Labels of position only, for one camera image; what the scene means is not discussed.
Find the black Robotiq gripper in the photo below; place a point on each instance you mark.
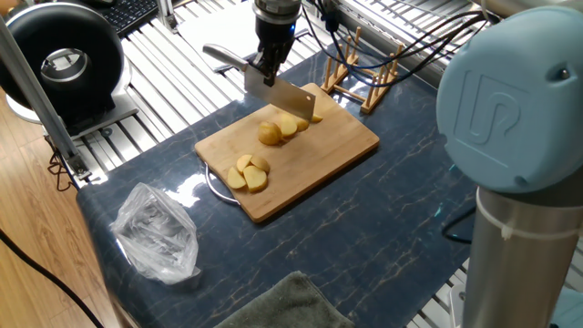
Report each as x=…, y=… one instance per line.
x=275, y=34

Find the steel cleaver knife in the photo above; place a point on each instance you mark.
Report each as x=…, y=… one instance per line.
x=282, y=93

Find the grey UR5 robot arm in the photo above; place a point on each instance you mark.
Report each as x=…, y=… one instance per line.
x=501, y=105

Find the white paper pad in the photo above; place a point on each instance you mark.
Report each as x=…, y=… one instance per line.
x=218, y=32

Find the potato half with skin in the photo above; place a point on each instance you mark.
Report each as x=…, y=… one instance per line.
x=269, y=133

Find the wooden cutting board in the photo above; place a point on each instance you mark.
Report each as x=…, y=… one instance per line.
x=319, y=155

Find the wooden peg rack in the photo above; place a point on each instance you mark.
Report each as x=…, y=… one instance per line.
x=370, y=104

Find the black keyboard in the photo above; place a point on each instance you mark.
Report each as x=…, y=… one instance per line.
x=129, y=13

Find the dark blue marbled mat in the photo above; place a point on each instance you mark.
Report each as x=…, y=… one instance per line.
x=387, y=205

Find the clear plastic bag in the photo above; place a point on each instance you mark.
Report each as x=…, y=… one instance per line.
x=155, y=232

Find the grey-green towel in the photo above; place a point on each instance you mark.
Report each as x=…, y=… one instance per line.
x=291, y=305

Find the perforated aluminium plate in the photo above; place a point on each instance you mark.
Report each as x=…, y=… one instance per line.
x=457, y=305

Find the short aluminium post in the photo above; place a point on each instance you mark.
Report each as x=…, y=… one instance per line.
x=166, y=13

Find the slanted aluminium post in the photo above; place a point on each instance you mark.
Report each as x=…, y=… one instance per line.
x=36, y=95

